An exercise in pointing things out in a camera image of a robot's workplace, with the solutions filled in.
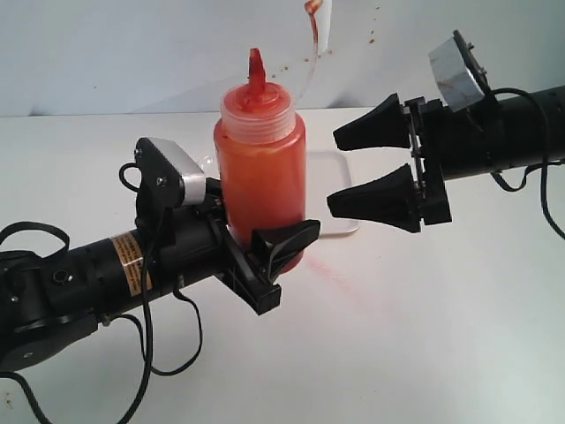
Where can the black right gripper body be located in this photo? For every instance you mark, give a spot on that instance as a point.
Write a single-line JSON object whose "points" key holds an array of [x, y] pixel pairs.
{"points": [[452, 145]]}

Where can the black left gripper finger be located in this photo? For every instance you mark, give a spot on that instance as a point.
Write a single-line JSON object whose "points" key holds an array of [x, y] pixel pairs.
{"points": [[276, 249]]}

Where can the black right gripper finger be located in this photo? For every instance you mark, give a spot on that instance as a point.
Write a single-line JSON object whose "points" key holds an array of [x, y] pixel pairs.
{"points": [[386, 126], [391, 200]]}

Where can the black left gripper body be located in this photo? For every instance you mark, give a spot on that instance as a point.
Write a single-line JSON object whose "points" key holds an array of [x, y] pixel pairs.
{"points": [[194, 243]]}

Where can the orange sauce squeeze bottle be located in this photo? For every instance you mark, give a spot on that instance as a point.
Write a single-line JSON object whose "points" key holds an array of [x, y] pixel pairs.
{"points": [[260, 145]]}

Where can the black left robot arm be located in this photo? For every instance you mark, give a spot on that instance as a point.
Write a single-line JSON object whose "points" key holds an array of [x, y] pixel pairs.
{"points": [[50, 303]]}

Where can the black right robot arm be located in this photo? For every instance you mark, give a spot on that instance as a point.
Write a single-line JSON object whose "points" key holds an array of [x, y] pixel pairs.
{"points": [[509, 129]]}

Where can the white rectangular plastic tray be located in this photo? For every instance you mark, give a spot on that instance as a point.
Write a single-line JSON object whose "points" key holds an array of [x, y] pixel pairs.
{"points": [[333, 190]]}

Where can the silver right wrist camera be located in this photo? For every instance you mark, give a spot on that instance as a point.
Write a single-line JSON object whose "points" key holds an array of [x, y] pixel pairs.
{"points": [[459, 77]]}

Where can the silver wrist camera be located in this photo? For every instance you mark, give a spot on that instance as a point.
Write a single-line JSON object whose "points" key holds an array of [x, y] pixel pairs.
{"points": [[170, 178], [459, 77]]}

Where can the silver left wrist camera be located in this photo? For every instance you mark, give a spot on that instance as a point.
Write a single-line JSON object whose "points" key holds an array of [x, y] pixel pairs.
{"points": [[170, 178]]}

